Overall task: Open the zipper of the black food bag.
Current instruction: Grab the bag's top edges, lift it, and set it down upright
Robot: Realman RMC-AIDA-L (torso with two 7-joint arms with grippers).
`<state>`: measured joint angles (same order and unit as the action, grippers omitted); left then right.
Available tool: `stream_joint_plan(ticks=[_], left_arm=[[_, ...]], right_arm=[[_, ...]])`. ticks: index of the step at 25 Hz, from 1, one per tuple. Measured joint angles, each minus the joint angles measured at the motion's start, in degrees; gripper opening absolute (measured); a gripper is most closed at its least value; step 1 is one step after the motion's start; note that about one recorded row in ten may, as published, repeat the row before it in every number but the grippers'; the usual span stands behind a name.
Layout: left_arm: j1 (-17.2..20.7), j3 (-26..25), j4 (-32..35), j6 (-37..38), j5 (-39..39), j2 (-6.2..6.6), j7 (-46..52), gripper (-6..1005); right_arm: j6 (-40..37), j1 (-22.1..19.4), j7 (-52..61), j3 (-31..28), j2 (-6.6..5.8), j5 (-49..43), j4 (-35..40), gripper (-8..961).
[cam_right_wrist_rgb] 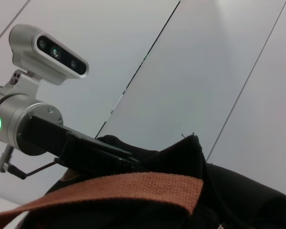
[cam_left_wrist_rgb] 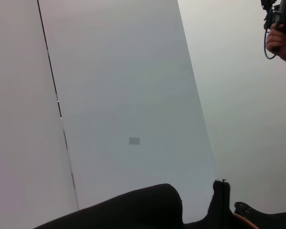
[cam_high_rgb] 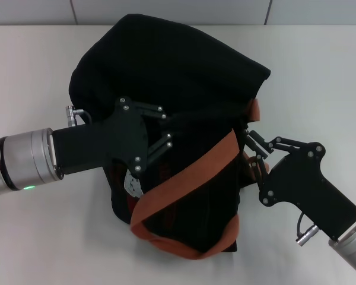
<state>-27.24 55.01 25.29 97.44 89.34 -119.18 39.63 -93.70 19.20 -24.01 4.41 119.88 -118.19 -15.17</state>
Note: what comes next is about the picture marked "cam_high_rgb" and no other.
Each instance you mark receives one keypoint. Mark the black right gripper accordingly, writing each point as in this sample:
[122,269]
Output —
[296,181]

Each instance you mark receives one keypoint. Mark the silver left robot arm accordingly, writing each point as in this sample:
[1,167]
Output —
[23,160]

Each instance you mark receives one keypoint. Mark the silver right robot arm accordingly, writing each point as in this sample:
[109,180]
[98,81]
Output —
[353,246]

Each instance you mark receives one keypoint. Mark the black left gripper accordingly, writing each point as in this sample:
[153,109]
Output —
[112,142]

